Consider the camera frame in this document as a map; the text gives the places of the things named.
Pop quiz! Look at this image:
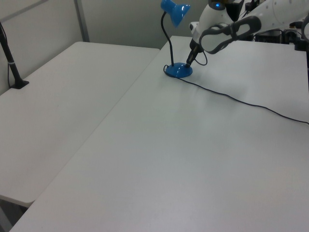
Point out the black gripper silver flange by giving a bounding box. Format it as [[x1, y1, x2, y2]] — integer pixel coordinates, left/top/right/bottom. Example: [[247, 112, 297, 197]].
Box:
[[185, 39, 203, 68]]

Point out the blue gooseneck desk lamp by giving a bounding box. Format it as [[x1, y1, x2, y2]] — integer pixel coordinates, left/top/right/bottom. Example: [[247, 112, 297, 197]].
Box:
[[160, 0, 194, 78]]

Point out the black electronics box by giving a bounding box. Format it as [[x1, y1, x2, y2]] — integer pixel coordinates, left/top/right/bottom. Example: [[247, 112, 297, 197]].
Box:
[[254, 28, 282, 44]]

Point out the black pole with base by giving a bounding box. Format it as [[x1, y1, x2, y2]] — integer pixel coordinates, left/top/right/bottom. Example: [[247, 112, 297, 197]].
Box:
[[0, 21, 30, 90]]

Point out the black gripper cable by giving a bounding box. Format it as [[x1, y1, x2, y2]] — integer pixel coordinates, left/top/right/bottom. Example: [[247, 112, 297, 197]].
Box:
[[195, 49, 209, 66]]

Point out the black lamp power cord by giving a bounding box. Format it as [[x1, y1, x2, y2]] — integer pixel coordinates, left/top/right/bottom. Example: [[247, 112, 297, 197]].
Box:
[[162, 63, 309, 126]]

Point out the black equipment with cables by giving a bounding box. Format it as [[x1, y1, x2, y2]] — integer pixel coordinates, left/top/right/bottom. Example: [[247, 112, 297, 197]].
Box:
[[282, 14, 309, 52]]

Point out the grey partition post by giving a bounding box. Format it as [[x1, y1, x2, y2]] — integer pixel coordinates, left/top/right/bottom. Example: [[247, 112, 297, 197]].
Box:
[[73, 0, 90, 43]]

